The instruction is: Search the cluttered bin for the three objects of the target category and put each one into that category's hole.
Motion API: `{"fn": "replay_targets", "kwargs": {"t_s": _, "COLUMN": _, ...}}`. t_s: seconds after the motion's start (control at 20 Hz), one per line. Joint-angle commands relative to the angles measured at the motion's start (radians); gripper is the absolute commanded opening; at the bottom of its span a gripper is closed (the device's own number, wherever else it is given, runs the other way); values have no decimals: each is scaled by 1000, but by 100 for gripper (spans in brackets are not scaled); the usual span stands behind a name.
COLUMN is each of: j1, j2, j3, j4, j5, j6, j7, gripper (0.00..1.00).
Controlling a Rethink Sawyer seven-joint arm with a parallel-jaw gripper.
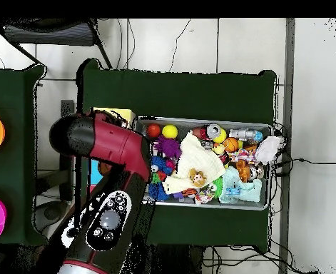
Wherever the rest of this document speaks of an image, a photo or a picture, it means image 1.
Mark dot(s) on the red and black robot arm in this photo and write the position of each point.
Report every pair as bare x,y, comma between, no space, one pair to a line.
113,142

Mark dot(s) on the silver mesh bin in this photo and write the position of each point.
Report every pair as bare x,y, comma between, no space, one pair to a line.
190,122

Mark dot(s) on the wooden box with three holes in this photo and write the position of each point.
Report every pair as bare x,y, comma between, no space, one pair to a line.
126,114

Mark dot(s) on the purple spiky ball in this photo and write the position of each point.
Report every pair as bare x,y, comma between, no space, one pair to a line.
169,147

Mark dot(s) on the yellow ball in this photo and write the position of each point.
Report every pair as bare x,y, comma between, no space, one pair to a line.
170,131

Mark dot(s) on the red ball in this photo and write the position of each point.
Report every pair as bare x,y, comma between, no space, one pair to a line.
154,131

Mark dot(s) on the cream waffle cloth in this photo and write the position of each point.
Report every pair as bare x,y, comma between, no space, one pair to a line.
199,157

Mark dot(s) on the brown monkey plush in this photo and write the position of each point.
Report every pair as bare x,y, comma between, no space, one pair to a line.
197,178

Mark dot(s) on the black soda can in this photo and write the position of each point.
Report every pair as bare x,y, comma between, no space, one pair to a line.
213,130

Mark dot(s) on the dark green table cloth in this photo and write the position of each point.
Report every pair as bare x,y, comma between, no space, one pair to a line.
13,177
184,94

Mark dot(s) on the orange toy basketball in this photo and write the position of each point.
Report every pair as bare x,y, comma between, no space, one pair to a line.
230,144

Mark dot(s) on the cloth with coloured dots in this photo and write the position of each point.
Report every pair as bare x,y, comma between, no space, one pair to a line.
241,155

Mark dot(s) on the mint green cloth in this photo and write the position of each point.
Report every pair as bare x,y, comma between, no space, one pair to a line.
247,194

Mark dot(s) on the black panel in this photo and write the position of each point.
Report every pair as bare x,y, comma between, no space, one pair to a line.
67,177

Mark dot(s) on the black mesh chair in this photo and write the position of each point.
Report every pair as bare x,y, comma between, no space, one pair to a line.
50,34

